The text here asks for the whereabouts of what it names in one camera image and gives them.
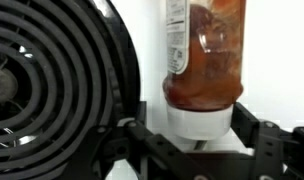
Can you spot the white electric stove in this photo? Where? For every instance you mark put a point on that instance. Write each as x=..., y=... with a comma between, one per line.
x=278, y=66

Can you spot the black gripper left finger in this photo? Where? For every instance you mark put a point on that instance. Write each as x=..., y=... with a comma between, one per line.
x=152, y=150

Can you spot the ketchup bottle with white cap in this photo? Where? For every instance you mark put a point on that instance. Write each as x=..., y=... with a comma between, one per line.
x=208, y=66

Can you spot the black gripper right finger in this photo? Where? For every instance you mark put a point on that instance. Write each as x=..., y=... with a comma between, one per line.
x=278, y=150

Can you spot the large black coil burner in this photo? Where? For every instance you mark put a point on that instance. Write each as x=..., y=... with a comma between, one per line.
x=58, y=50

